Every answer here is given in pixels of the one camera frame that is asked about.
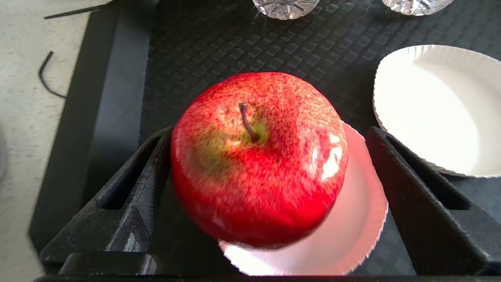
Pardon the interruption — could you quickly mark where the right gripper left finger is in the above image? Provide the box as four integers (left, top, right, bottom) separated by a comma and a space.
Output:
40, 126, 174, 275

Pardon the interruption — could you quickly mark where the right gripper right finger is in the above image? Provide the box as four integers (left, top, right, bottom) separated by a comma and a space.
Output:
365, 126, 490, 275

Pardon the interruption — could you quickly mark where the white paper plate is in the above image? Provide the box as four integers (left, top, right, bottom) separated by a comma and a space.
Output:
373, 45, 501, 178
218, 121, 389, 276

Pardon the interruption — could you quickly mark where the red apple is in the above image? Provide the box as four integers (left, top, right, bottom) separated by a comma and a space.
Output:
170, 72, 349, 250

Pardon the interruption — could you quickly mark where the black textured tray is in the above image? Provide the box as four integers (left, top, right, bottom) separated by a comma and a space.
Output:
28, 0, 501, 276

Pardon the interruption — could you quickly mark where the clear cut glass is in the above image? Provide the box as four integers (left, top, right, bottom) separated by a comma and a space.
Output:
252, 0, 321, 20
382, 0, 454, 16

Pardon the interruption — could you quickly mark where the black cable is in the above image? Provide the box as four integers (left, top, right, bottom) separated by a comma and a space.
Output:
43, 3, 112, 20
38, 51, 67, 99

